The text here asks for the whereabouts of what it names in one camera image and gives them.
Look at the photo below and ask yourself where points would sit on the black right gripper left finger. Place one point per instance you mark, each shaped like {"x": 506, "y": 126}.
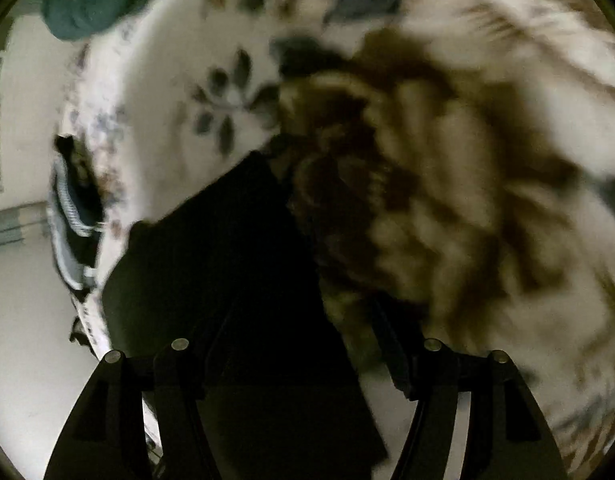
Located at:
{"x": 104, "y": 437}

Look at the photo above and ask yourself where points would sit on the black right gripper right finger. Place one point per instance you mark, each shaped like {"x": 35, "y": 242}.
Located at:
{"x": 475, "y": 418}

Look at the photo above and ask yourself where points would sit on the black garment with white stripes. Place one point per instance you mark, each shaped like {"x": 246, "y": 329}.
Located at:
{"x": 252, "y": 380}

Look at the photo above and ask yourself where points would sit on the striped folded sweater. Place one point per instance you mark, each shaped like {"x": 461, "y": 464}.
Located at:
{"x": 75, "y": 218}

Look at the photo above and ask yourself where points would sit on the white floral bed blanket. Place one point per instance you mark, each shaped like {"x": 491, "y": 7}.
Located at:
{"x": 457, "y": 155}

